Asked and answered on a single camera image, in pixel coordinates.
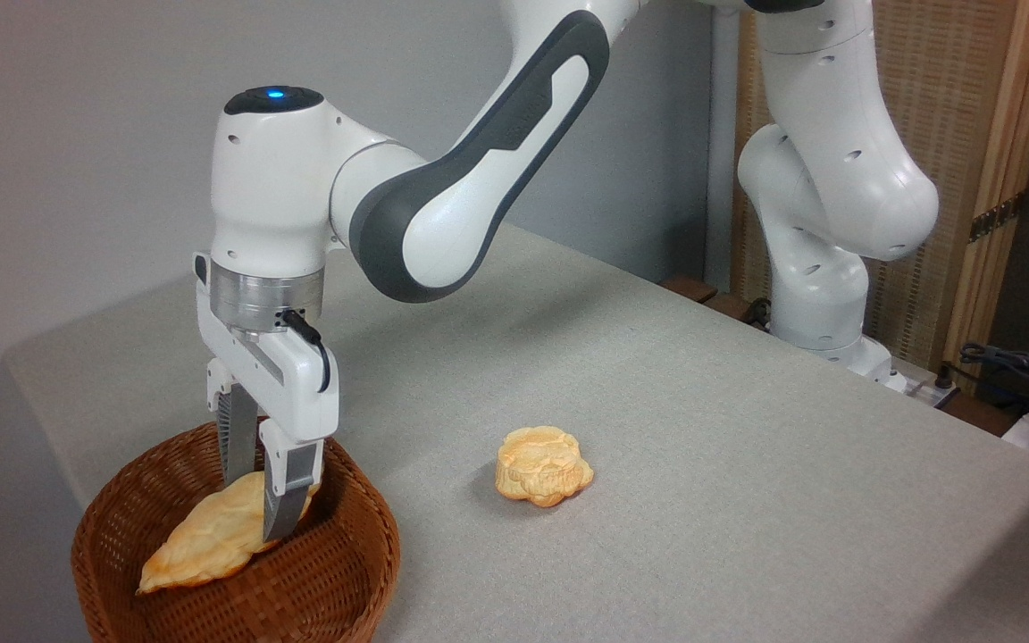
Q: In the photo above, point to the wooden woven folding screen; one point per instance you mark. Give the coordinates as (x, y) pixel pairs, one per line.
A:
(957, 107)

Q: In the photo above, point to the brass screen hinge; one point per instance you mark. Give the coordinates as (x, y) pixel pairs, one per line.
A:
(997, 217)

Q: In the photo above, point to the round flower-shaped bread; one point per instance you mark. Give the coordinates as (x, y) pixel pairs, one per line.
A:
(541, 466)

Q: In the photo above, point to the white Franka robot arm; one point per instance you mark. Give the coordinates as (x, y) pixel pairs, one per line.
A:
(845, 179)

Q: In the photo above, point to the brown wicker basket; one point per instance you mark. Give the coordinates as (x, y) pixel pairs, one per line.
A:
(336, 572)

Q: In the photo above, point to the grey tablecloth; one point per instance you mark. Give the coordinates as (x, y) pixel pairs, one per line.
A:
(702, 429)

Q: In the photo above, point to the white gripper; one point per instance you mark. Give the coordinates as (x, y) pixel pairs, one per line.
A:
(296, 388)

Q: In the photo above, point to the long leaf-shaped bread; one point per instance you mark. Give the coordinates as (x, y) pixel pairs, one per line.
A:
(202, 536)

